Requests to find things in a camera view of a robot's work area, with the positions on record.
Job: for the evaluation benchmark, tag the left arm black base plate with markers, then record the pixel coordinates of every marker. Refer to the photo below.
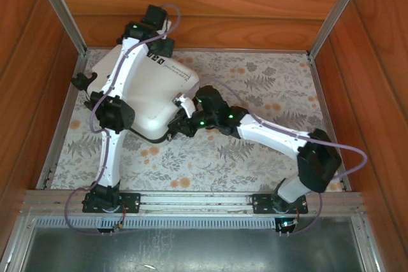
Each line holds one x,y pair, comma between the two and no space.
130,202

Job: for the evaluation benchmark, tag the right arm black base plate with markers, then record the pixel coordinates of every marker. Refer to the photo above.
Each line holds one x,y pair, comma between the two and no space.
263,203

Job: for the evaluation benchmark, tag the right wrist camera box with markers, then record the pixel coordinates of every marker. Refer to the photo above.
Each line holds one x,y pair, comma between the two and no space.
185,102

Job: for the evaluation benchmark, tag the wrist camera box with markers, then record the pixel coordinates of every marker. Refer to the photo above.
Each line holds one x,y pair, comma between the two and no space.
185,102
154,14

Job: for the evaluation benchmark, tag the shiny metal sheet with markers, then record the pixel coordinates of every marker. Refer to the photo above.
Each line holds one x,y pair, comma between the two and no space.
191,249

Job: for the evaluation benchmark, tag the small green-lit circuit board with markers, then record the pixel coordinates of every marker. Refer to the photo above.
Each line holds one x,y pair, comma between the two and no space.
287,223

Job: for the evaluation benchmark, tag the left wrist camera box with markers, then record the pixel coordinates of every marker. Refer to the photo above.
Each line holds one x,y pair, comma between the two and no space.
154,14

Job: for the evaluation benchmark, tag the white hard-shell suitcase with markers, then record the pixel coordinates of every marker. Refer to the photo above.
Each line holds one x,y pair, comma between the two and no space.
153,93

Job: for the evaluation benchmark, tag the aluminium mounting rail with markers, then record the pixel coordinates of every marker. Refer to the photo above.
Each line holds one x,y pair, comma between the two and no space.
197,203

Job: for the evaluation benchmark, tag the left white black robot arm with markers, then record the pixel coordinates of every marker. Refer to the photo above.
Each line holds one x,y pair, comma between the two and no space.
110,157

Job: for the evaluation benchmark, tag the aluminium corner post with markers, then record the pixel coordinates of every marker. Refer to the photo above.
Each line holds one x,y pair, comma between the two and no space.
60,7
338,7

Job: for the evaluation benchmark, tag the floral table mat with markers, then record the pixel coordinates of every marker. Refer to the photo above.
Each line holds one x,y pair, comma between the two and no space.
223,163

